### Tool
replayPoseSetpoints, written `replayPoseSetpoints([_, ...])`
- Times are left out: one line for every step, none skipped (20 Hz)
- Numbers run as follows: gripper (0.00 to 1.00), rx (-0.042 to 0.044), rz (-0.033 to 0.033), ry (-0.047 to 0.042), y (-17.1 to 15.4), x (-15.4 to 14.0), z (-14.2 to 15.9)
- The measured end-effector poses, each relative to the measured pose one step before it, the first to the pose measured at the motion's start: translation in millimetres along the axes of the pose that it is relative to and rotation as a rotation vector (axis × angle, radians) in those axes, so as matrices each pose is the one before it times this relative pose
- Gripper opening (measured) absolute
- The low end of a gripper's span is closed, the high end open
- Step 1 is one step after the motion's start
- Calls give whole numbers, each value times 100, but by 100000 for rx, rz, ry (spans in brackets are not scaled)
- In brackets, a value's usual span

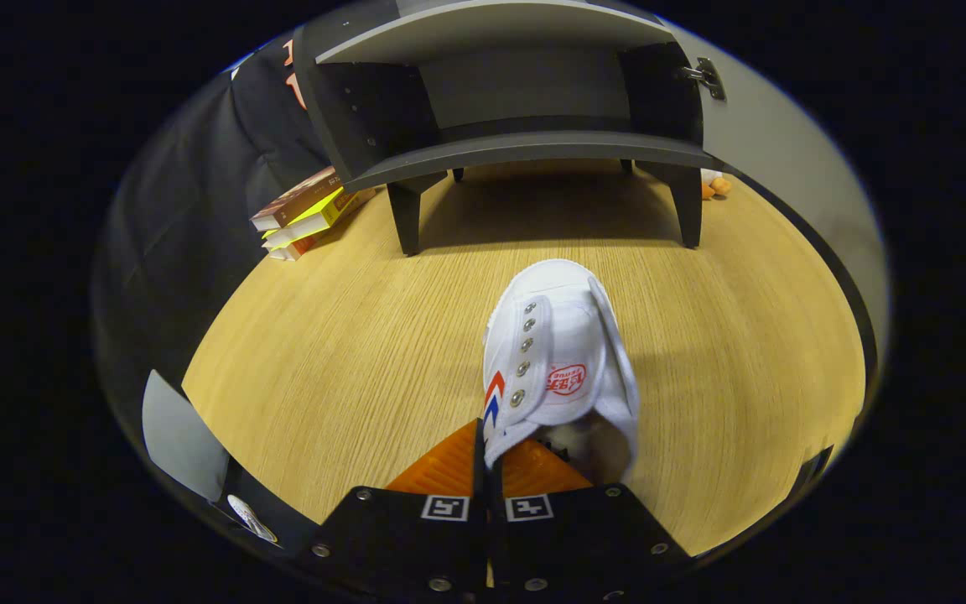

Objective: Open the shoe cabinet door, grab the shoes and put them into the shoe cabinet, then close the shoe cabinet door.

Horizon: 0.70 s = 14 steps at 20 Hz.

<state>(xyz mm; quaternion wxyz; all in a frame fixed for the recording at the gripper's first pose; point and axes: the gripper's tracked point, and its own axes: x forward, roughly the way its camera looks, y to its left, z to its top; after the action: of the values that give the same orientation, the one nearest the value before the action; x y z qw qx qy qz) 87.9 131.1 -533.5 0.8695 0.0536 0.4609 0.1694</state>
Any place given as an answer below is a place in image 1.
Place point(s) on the black backdrop cloth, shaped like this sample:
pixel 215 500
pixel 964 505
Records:
pixel 181 252

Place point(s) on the yellow book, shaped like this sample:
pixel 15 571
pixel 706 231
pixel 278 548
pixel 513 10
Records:
pixel 315 216

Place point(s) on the orange spine book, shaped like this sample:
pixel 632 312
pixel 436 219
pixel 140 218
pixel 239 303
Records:
pixel 307 245

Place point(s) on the dark grey shoe cabinet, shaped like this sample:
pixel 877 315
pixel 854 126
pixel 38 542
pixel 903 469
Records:
pixel 525 147

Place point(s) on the white orange plush toy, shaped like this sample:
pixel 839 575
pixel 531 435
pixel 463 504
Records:
pixel 714 186

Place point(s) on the metal door hinge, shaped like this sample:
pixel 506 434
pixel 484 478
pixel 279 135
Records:
pixel 711 80

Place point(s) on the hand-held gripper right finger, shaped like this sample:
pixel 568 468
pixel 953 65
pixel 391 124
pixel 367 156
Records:
pixel 584 537

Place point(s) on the white canvas shoe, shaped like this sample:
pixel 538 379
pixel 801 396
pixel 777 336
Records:
pixel 558 335

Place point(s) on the dark object with oval sticker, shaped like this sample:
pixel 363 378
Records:
pixel 282 524

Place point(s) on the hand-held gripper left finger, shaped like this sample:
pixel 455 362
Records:
pixel 470 545

